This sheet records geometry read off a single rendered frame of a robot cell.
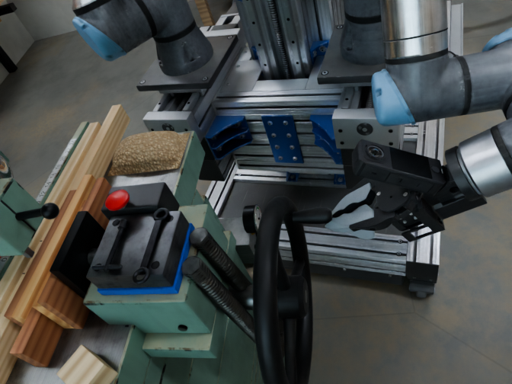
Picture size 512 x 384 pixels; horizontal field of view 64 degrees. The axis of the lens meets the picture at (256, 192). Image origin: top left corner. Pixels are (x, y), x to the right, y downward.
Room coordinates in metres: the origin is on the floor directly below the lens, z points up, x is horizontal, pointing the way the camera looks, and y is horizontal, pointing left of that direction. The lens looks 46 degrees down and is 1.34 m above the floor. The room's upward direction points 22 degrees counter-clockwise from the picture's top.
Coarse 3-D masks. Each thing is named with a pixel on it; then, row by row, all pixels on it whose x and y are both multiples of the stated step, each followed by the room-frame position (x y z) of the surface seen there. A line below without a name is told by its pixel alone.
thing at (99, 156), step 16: (112, 112) 0.72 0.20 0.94; (112, 128) 0.68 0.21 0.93; (96, 144) 0.64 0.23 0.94; (112, 144) 0.66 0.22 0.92; (96, 160) 0.60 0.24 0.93; (80, 176) 0.57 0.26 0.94; (96, 176) 0.58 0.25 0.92; (16, 288) 0.38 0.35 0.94; (0, 320) 0.34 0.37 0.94; (0, 336) 0.31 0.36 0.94; (16, 336) 0.32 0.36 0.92; (0, 352) 0.30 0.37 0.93; (0, 368) 0.28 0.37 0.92
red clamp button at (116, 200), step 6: (114, 192) 0.39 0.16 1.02; (120, 192) 0.38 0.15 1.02; (126, 192) 0.38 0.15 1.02; (108, 198) 0.38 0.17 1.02; (114, 198) 0.38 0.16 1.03; (120, 198) 0.37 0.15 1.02; (126, 198) 0.37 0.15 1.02; (108, 204) 0.37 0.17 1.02; (114, 204) 0.37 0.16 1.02; (120, 204) 0.37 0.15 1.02; (114, 210) 0.36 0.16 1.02
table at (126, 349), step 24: (192, 144) 0.60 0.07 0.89; (192, 168) 0.56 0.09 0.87; (192, 192) 0.52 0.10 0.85; (216, 312) 0.27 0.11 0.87; (72, 336) 0.30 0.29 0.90; (96, 336) 0.29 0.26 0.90; (120, 336) 0.28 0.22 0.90; (144, 336) 0.28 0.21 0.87; (168, 336) 0.27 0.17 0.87; (192, 336) 0.26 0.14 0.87; (216, 336) 0.25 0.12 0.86; (120, 360) 0.24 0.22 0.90; (144, 360) 0.26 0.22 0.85
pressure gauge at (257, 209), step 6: (258, 204) 0.60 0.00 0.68; (246, 210) 0.58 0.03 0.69; (252, 210) 0.57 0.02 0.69; (258, 210) 0.59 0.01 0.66; (246, 216) 0.57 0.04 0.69; (252, 216) 0.56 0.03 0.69; (258, 216) 0.58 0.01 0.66; (246, 222) 0.56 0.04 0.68; (252, 222) 0.55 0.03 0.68; (258, 222) 0.57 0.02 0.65; (246, 228) 0.55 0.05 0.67; (252, 228) 0.55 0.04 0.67; (252, 234) 0.58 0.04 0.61
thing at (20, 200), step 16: (0, 192) 0.41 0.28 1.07; (16, 192) 0.42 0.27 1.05; (0, 208) 0.39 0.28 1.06; (16, 208) 0.41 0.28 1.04; (32, 208) 0.42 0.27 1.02; (0, 224) 0.38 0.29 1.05; (16, 224) 0.39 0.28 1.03; (32, 224) 0.41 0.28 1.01; (0, 240) 0.37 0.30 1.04; (16, 240) 0.38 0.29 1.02
